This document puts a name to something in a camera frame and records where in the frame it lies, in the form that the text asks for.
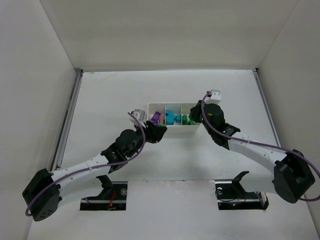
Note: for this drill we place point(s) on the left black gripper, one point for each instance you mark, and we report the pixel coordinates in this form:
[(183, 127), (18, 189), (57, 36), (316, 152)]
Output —
[(155, 131)]

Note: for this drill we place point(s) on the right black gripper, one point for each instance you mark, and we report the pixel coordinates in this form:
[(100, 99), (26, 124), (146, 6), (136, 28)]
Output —
[(195, 114)]

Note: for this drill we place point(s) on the long green lego plate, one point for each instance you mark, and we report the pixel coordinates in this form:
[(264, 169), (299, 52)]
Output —
[(191, 122)]

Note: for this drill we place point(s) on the purple lego plate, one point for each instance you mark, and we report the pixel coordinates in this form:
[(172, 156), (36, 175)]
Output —
[(156, 118)]

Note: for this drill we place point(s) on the small teal lego brick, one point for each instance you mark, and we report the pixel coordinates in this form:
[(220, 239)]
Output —
[(178, 119)]

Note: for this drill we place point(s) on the teal rounded lego brick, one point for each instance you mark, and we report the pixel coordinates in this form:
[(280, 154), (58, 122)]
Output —
[(170, 119)]

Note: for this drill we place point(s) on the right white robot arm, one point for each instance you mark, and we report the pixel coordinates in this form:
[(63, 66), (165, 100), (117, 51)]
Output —
[(292, 175)]

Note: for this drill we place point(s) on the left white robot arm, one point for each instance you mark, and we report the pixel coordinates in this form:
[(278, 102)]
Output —
[(49, 190)]

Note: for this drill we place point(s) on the white three-compartment tray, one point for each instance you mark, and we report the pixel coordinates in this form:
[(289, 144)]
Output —
[(178, 108)]

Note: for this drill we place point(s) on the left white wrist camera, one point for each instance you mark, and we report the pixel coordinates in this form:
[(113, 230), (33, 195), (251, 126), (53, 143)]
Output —
[(139, 114)]

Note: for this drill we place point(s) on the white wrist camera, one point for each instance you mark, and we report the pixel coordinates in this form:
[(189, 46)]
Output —
[(139, 114), (214, 97)]

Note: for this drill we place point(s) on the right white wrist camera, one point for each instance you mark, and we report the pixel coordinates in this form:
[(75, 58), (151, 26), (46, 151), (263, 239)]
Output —
[(214, 97)]

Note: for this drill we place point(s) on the right aluminium rail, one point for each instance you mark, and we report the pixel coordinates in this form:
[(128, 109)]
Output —
[(264, 100)]

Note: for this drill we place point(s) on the aluminium rail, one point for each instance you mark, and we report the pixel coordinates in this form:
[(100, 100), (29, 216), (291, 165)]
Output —
[(264, 100), (67, 122)]

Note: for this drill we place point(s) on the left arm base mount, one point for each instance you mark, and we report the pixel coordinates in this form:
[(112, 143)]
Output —
[(112, 196)]

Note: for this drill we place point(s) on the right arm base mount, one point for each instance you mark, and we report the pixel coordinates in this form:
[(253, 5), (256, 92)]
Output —
[(231, 195)]

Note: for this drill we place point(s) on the left aluminium rail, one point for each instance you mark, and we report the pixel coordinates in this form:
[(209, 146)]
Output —
[(67, 122)]

